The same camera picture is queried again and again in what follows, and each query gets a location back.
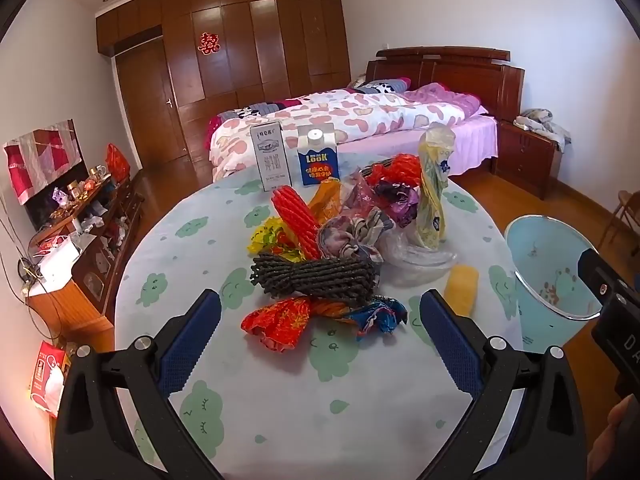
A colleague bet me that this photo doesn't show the yellow sponge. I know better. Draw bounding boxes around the yellow sponge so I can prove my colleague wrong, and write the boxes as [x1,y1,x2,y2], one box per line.
[444,264,480,318]

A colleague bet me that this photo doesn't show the blue wrapper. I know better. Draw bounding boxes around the blue wrapper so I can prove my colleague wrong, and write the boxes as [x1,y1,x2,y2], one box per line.
[346,296,408,340]

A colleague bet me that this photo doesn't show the red orange wrapper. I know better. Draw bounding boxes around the red orange wrapper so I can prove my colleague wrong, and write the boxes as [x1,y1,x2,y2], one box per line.
[241,296,352,353]

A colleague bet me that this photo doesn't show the dark green rope bundle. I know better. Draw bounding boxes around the dark green rope bundle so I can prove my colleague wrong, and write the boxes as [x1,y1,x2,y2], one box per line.
[248,251,380,306]

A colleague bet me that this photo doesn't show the striped cloth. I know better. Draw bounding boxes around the striped cloth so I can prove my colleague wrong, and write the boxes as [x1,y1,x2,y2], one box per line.
[317,207,395,264]

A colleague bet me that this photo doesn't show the purple wrapper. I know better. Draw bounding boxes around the purple wrapper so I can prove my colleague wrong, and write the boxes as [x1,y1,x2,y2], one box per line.
[344,171,420,229]

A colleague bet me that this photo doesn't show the red honeycomb paper decoration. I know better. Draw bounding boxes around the red honeycomb paper decoration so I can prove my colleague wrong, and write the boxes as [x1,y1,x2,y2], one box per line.
[271,185,322,260]

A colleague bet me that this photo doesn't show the red plastic bag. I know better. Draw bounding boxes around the red plastic bag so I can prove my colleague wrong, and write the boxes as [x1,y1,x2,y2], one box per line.
[361,154,421,188]

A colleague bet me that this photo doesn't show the orange snack wrapper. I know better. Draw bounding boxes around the orange snack wrapper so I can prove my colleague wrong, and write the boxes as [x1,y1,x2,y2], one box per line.
[308,178,342,226]

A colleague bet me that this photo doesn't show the yellow white plastic bag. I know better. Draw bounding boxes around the yellow white plastic bag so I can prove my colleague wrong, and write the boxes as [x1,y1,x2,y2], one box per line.
[416,122,456,250]

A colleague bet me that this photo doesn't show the clear plastic bag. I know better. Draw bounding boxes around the clear plastic bag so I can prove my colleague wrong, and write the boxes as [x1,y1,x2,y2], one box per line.
[375,224,457,288]

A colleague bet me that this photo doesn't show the person's right hand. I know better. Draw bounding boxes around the person's right hand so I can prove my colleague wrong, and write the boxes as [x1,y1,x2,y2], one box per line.
[587,394,634,479]

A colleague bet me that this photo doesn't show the cloud pattern tablecloth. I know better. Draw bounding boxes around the cloud pattern tablecloth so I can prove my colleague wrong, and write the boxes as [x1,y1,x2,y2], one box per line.
[113,161,526,480]

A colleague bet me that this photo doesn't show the brown wicker chair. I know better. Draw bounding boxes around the brown wicker chair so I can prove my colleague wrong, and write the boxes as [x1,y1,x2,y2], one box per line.
[597,190,640,249]

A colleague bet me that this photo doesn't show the wooden tv cabinet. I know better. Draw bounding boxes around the wooden tv cabinet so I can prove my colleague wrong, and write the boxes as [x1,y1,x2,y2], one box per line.
[27,180,144,347]

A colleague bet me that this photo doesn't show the wooden nightstand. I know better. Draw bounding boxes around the wooden nightstand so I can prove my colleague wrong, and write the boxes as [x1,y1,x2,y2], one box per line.
[496,122,562,200]

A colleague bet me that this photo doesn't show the red gift bag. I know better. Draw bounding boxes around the red gift bag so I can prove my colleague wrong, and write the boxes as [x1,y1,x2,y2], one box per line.
[106,143,130,183]

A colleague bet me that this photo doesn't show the clothes pile on nightstand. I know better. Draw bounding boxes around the clothes pile on nightstand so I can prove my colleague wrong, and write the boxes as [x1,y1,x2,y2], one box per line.
[513,108,572,153]

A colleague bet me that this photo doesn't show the white milk carton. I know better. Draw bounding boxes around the white milk carton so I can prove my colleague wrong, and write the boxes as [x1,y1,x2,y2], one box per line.
[250,122,292,192]

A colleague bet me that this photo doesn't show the television with red cloth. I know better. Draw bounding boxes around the television with red cloth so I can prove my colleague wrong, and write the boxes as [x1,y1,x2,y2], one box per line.
[3,119,88,231]

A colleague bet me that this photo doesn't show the blue look milk carton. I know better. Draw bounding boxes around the blue look milk carton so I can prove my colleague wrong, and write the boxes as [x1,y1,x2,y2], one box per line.
[297,122,340,185]

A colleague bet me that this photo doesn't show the pink heart quilt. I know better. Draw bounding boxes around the pink heart quilt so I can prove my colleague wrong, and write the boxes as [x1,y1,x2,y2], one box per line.
[207,78,498,181]

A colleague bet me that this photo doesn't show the wooden bed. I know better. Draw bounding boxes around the wooden bed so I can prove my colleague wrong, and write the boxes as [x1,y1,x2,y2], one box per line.
[208,47,525,181]

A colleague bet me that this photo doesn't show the wooden door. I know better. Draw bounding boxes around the wooden door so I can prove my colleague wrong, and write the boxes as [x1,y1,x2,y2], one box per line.
[116,38,188,169]

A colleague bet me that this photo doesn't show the red double happiness sticker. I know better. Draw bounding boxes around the red double happiness sticker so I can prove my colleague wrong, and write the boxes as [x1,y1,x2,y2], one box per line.
[198,32,220,56]

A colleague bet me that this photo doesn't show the brown wooden wardrobe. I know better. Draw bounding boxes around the brown wooden wardrobe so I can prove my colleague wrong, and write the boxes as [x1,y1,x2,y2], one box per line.
[96,0,350,162]

